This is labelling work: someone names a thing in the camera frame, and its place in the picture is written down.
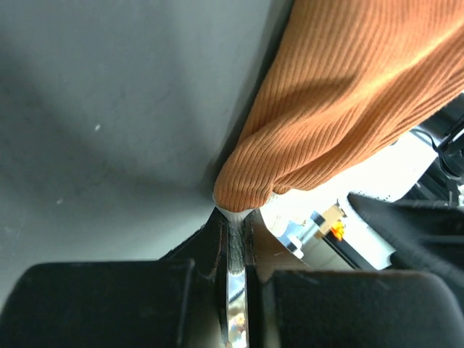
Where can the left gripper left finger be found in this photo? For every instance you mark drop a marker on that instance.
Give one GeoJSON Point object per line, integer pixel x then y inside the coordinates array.
{"type": "Point", "coordinates": [175, 301]}

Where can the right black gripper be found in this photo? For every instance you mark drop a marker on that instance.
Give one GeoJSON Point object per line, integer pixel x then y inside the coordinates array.
{"type": "Point", "coordinates": [427, 235]}

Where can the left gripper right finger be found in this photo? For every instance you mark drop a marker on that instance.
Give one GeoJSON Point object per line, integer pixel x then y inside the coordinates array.
{"type": "Point", "coordinates": [291, 305]}

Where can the orange underwear white waistband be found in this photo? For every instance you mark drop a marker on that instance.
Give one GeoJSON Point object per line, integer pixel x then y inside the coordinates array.
{"type": "Point", "coordinates": [348, 79]}

